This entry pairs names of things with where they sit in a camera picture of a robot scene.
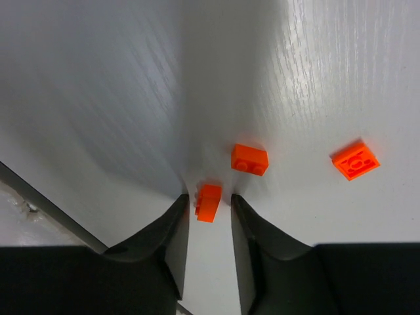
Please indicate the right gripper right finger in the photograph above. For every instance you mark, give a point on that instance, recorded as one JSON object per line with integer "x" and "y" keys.
{"x": 278, "y": 274}

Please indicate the small orange lego piece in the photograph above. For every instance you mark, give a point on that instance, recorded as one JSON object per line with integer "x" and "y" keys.
{"x": 354, "y": 160}

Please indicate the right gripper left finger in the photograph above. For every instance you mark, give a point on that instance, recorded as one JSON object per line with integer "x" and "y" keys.
{"x": 142, "y": 275}

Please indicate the orange small long lego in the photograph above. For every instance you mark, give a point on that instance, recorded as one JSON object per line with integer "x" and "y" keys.
{"x": 207, "y": 202}

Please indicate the orange small two-stud lego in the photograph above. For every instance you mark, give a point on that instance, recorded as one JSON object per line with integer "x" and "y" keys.
{"x": 249, "y": 160}

